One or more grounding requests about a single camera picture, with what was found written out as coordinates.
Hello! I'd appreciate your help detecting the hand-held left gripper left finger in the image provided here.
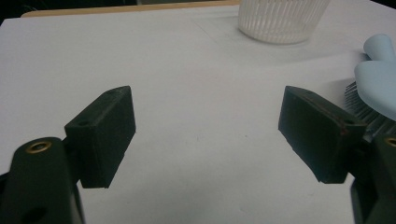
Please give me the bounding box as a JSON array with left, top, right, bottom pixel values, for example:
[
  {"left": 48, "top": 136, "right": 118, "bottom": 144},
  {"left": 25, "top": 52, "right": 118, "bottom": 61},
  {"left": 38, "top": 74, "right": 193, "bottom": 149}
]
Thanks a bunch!
[{"left": 64, "top": 85, "right": 137, "bottom": 189}]

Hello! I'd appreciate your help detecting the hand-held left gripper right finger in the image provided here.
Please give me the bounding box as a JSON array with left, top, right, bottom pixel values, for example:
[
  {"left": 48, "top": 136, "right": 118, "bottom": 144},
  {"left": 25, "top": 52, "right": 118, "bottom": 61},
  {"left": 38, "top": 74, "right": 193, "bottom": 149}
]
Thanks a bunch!
[{"left": 277, "top": 85, "right": 368, "bottom": 185}]

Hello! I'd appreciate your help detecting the light blue hairbrush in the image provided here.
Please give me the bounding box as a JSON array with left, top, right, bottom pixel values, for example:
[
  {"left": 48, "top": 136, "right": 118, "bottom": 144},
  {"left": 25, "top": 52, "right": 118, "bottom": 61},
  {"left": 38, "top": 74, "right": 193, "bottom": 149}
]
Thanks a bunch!
[{"left": 344, "top": 33, "right": 396, "bottom": 143}]

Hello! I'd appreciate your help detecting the white plastic basket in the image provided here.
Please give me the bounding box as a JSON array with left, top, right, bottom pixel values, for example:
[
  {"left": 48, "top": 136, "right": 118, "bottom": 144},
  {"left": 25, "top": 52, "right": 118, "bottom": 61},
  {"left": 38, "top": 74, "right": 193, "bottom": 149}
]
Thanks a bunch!
[{"left": 237, "top": 0, "right": 332, "bottom": 45}]

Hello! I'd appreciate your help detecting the white table sheet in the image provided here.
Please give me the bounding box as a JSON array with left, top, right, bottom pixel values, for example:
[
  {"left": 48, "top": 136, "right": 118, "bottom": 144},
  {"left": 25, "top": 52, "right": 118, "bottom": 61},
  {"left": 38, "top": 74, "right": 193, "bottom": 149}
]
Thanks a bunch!
[{"left": 0, "top": 0, "right": 396, "bottom": 224}]

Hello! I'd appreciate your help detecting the wooden table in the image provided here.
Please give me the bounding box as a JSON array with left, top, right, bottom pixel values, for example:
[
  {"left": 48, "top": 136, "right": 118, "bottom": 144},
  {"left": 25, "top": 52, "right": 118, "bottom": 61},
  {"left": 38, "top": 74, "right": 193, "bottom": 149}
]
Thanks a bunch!
[{"left": 20, "top": 0, "right": 242, "bottom": 19}]

